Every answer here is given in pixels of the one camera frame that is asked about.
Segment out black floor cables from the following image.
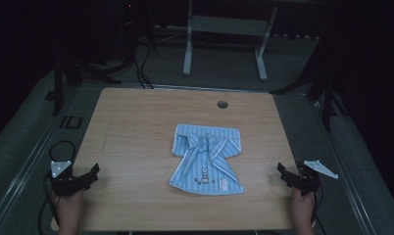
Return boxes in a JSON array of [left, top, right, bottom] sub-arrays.
[[132, 42, 155, 90]]

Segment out dark equipment with red light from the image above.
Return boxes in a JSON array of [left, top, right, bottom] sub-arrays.
[[118, 0, 144, 33]]

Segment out blue striped towel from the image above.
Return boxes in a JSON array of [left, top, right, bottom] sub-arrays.
[[168, 123, 246, 197]]

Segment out black tripod stand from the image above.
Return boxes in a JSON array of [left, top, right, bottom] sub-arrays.
[[51, 48, 123, 118], [271, 32, 350, 132]]

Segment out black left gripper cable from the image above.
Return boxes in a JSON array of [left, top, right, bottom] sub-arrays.
[[37, 140, 77, 235]]

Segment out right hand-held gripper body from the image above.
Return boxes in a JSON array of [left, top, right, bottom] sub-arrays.
[[294, 160, 339, 197]]

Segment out person's left hand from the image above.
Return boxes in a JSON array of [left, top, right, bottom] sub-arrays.
[[55, 190, 85, 226]]

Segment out white metal desk frame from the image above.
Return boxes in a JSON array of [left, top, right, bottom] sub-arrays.
[[182, 0, 279, 82]]

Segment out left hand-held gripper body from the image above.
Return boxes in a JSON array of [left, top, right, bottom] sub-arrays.
[[49, 160, 88, 198]]

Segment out metal floor rail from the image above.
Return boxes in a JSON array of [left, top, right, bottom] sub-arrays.
[[0, 87, 85, 229], [307, 94, 379, 235]]

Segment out person's right hand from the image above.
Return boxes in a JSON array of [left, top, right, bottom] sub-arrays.
[[290, 188, 317, 226]]

